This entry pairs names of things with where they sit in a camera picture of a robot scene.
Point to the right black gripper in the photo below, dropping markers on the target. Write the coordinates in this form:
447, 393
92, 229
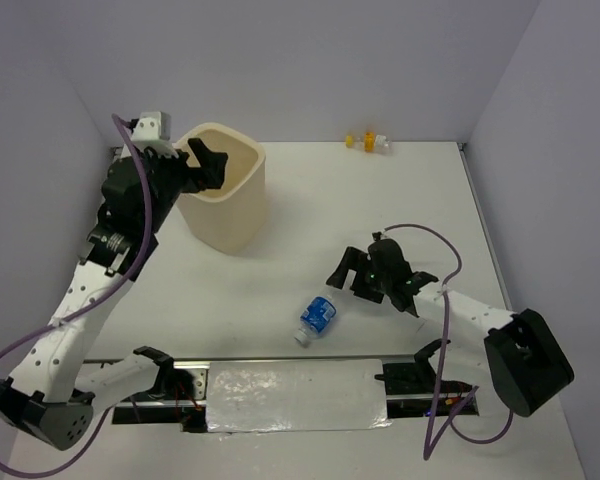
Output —
359, 261

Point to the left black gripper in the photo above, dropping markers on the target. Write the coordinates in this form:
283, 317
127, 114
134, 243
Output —
210, 173

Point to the blue label plastic bottle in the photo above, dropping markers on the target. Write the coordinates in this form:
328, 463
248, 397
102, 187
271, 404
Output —
316, 317

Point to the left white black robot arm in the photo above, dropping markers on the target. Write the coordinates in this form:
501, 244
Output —
46, 396

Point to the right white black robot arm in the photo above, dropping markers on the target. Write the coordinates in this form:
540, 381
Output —
526, 364

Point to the cream plastic bin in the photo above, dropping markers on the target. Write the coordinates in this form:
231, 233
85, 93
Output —
229, 218

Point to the yellow label plastic bottle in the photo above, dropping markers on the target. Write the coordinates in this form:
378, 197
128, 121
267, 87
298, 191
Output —
369, 142

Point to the silver foil sheet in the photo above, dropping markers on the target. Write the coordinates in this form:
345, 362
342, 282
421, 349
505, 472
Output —
294, 396

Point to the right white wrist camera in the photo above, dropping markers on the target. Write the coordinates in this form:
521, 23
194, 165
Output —
379, 235

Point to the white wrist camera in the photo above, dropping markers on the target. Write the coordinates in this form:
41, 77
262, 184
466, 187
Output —
153, 130
379, 235

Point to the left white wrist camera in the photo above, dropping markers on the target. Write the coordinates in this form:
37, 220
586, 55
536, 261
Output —
153, 130

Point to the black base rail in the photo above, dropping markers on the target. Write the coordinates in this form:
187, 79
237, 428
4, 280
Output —
408, 382

